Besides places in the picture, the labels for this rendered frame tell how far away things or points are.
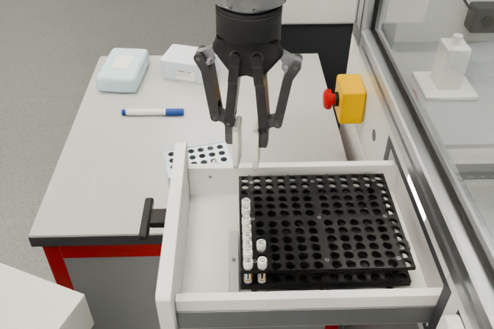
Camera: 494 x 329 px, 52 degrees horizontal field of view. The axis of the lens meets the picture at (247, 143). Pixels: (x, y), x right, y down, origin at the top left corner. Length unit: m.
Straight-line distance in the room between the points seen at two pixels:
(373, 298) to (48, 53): 2.72
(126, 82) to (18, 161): 1.23
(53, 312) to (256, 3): 0.48
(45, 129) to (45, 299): 1.81
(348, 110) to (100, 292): 0.60
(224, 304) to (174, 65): 0.73
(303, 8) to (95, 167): 0.71
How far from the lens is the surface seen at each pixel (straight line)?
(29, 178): 2.28
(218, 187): 0.83
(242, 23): 0.56
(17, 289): 0.79
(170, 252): 0.65
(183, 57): 1.26
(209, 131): 1.10
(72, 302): 0.75
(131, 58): 1.30
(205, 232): 0.79
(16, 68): 3.07
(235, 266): 0.73
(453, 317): 0.63
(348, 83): 0.99
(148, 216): 0.72
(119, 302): 1.09
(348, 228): 0.72
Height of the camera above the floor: 1.43
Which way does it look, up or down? 39 degrees down
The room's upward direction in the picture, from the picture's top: straight up
